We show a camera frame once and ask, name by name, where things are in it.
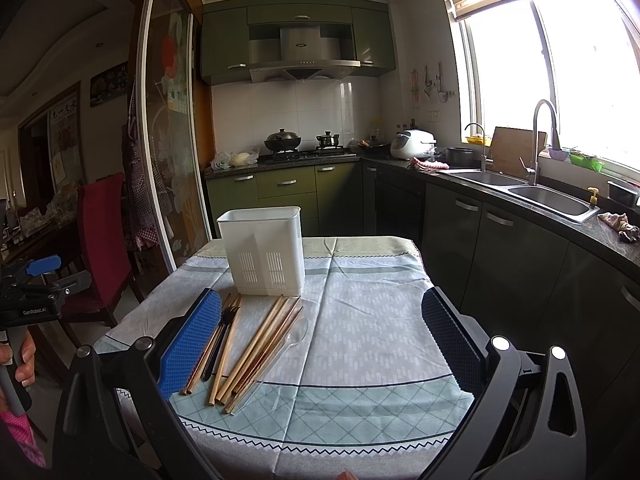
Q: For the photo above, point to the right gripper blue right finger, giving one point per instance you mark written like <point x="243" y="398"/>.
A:
<point x="525" y="421"/>

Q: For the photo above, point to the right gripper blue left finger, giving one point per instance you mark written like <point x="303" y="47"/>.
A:
<point x="98" y="443"/>

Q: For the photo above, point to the red-tipped bamboo chopstick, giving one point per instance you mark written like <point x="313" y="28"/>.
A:
<point x="200" y="363"/>

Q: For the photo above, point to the black plastic fork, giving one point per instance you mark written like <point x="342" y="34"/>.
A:
<point x="220" y="334"/>

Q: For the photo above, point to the clear plastic spoon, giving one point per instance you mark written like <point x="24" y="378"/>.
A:
<point x="291" y="335"/>

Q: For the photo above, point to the person left hand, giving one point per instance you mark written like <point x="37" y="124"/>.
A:
<point x="17" y="370"/>

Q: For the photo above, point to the red chair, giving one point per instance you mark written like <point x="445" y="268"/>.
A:
<point x="104" y="252"/>

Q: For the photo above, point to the checked apron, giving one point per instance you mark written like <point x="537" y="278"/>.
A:
<point x="141" y="218"/>

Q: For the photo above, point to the patterned tablecloth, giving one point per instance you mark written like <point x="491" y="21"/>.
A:
<point x="367" y="391"/>

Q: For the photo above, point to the glass sliding door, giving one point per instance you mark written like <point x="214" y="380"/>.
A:
<point x="165" y="119"/>

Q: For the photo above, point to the crumpled rag on counter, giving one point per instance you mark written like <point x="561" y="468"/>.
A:
<point x="626" y="232"/>

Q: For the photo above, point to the stainless double sink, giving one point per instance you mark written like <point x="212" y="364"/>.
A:
<point x="559" y="203"/>

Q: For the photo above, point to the plastic bag with food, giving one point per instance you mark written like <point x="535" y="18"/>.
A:
<point x="229" y="160"/>

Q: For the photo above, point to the white plastic utensil holder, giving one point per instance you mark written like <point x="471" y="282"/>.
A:
<point x="264" y="249"/>

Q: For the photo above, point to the small steel faucet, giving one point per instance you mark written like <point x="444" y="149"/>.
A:
<point x="479" y="138"/>

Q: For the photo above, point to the dark pot on counter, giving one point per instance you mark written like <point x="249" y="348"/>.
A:
<point x="459" y="157"/>

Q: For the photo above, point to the wooden cutting board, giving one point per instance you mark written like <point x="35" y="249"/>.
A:
<point x="508" y="146"/>

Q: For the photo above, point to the red striped cloth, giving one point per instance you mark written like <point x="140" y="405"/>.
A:
<point x="427" y="165"/>

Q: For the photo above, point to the green lower cabinets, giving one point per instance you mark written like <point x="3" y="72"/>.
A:
<point x="329" y="195"/>

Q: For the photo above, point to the green cabinets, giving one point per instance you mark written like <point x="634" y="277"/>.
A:
<point x="229" y="24"/>
<point x="329" y="195"/>

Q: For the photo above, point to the black wok with lid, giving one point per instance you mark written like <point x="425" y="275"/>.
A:
<point x="282" y="141"/>

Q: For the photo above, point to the white rice cooker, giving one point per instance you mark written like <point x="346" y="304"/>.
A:
<point x="411" y="143"/>

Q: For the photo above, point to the gas stove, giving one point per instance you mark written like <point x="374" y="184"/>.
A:
<point x="299" y="155"/>

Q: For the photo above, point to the green upper cabinets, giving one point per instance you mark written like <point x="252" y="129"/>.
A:
<point x="229" y="24"/>

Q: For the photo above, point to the steel range hood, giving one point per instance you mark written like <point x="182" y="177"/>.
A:
<point x="302" y="52"/>

